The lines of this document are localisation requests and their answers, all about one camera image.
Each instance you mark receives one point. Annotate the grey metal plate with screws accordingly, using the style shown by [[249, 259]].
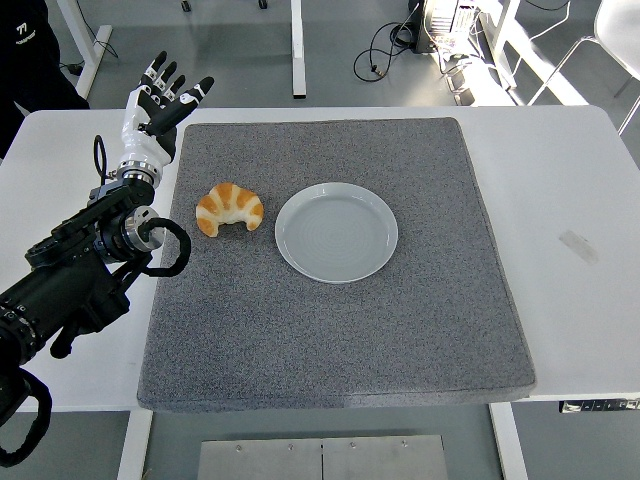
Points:
[[320, 460]]

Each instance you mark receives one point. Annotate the table height control panel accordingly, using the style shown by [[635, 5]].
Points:
[[600, 405]]

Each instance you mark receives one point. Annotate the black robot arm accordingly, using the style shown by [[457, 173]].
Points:
[[60, 290]]

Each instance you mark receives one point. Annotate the white chair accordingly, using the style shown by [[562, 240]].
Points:
[[617, 30]]

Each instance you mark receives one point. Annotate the white background desk frame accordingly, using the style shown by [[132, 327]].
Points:
[[502, 45]]

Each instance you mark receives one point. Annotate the grey tape patch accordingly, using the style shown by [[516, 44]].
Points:
[[578, 246]]

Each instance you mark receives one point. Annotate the grey speckled mat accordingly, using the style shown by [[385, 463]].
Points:
[[325, 340]]

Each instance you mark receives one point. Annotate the golden croissant bread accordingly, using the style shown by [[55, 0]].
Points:
[[225, 200]]

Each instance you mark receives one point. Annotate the white background desk leg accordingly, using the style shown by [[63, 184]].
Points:
[[90, 60], [298, 50]]

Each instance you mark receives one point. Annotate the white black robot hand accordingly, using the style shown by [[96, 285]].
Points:
[[142, 145]]

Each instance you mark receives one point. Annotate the white table leg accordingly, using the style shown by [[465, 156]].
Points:
[[134, 445], [509, 445]]

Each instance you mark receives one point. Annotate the pale grey round plate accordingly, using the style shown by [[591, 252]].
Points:
[[335, 235]]

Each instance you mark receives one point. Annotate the open computer case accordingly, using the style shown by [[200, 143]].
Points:
[[442, 20]]

